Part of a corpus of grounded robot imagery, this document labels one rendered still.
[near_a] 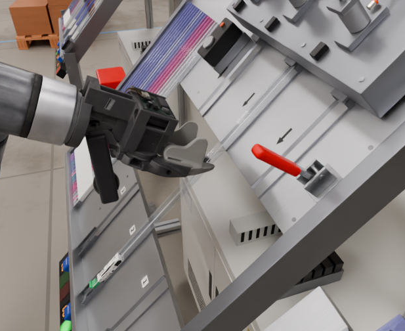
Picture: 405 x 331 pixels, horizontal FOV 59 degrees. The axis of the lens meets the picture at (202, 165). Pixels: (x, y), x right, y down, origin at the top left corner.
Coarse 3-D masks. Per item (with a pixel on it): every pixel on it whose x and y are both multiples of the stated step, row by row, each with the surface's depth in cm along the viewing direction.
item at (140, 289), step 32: (96, 192) 78; (128, 192) 68; (96, 224) 72; (128, 224) 64; (96, 256) 67; (128, 256) 59; (160, 256) 54; (96, 288) 61; (128, 288) 56; (160, 288) 50; (96, 320) 58; (128, 320) 52; (160, 320) 48
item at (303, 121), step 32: (224, 0) 74; (256, 64) 57; (192, 96) 66; (224, 96) 59; (256, 96) 53; (288, 96) 48; (320, 96) 44; (224, 128) 55; (256, 128) 50; (288, 128) 46; (320, 128) 42; (352, 128) 39; (384, 128) 36; (256, 160) 48; (320, 160) 40; (352, 160) 37; (256, 192) 45; (288, 192) 42; (288, 224) 40
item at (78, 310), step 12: (72, 192) 85; (72, 204) 81; (72, 216) 78; (72, 228) 75; (72, 240) 72; (72, 252) 70; (72, 264) 67; (72, 276) 65; (72, 288) 63; (72, 300) 62; (72, 312) 60; (84, 312) 61; (72, 324) 58; (84, 324) 59
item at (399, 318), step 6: (396, 318) 24; (402, 318) 23; (384, 324) 24; (390, 324) 24; (396, 324) 24; (402, 324) 23; (378, 330) 24; (384, 330) 24; (390, 330) 24; (396, 330) 23; (402, 330) 23
